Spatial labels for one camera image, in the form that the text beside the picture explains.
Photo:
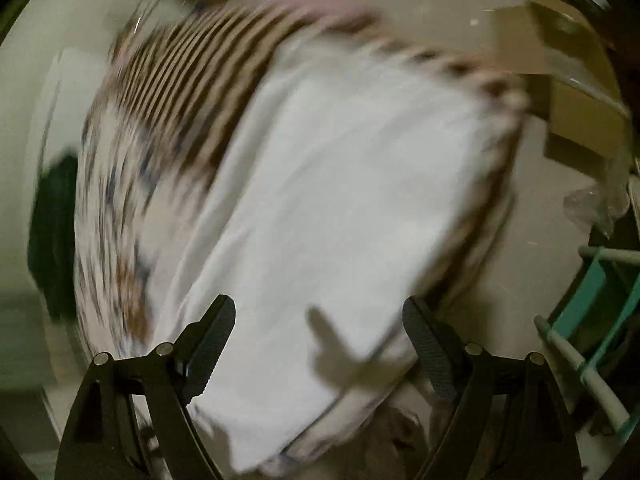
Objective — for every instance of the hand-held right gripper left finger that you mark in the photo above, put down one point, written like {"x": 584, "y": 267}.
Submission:
{"x": 212, "y": 340}

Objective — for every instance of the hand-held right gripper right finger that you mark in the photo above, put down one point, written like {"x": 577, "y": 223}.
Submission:
{"x": 425, "y": 335}

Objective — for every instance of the white pants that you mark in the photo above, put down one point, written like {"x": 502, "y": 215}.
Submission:
{"x": 320, "y": 200}

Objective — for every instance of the teal and white rack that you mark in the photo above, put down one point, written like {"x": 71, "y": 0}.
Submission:
{"x": 595, "y": 320}

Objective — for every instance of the dark green cloth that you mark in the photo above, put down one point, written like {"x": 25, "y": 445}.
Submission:
{"x": 52, "y": 230}

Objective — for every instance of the clear plastic wrap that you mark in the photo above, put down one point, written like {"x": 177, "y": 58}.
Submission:
{"x": 592, "y": 205}

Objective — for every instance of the striped patterned blanket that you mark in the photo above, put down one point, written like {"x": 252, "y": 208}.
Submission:
{"x": 165, "y": 110}

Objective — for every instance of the cardboard box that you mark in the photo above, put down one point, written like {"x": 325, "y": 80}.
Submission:
{"x": 560, "y": 60}

